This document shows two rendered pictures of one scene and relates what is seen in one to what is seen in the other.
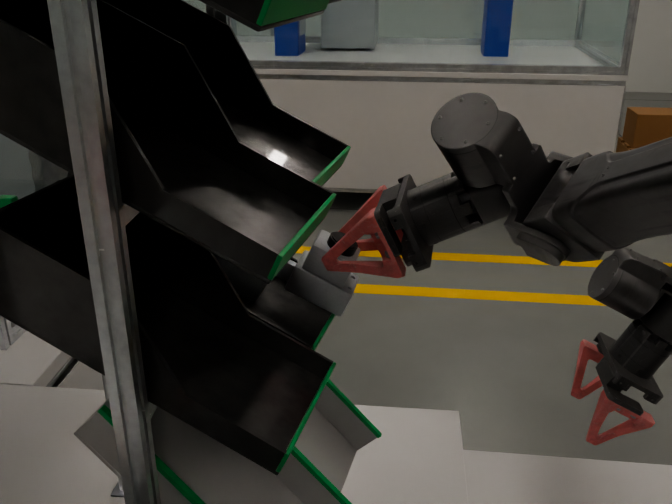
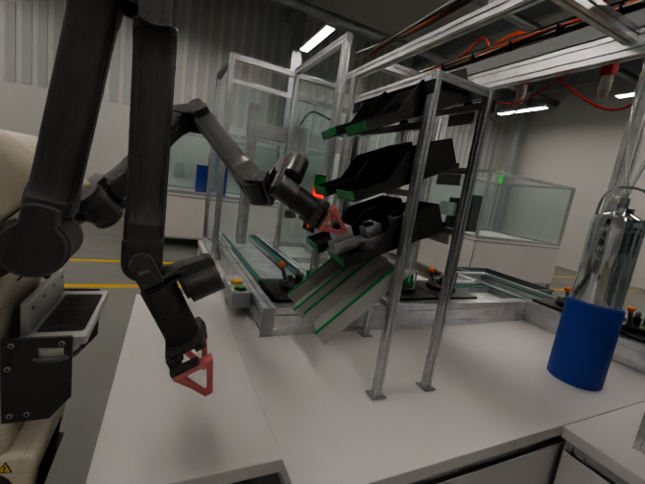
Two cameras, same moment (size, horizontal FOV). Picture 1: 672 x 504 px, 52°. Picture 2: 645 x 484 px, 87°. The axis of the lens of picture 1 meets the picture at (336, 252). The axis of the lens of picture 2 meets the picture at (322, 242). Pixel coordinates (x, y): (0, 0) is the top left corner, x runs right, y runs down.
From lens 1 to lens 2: 1.42 m
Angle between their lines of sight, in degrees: 135
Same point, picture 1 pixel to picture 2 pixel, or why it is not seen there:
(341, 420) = (333, 328)
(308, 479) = (319, 293)
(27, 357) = (611, 446)
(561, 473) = (203, 458)
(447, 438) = (297, 465)
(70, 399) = (529, 422)
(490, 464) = (258, 450)
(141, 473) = not seen: hidden behind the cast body
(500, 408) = not seen: outside the picture
